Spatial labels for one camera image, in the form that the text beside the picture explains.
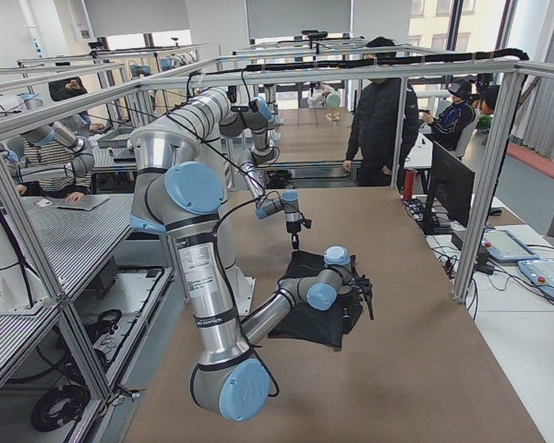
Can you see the black graphic t-shirt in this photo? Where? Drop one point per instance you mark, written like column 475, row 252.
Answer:
column 308, row 324

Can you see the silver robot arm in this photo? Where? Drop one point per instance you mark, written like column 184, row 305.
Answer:
column 181, row 192
column 257, row 118

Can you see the silver laptop on table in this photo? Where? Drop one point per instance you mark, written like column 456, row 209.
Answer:
column 88, row 203

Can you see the red water bottle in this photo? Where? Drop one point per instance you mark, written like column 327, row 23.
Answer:
column 408, row 184

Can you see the person in striped shirt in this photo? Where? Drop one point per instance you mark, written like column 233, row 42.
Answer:
column 70, row 188

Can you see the standing person black jacket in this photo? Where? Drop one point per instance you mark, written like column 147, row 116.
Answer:
column 374, row 127

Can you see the striped aluminium work table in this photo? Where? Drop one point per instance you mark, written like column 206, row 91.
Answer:
column 66, row 247

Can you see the black Huawei monitor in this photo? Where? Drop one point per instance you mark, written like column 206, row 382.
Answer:
column 451, row 184

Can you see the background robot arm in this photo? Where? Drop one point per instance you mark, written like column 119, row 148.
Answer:
column 82, row 159

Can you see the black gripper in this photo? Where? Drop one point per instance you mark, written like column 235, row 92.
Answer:
column 359, row 287
column 294, row 229

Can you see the person with VR headset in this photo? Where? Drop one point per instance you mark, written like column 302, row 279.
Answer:
column 447, row 128

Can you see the teach pendant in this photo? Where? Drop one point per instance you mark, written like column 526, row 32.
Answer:
column 540, row 272
column 504, row 247

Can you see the aluminium frame post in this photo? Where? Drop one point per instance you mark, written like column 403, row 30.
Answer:
column 487, row 180

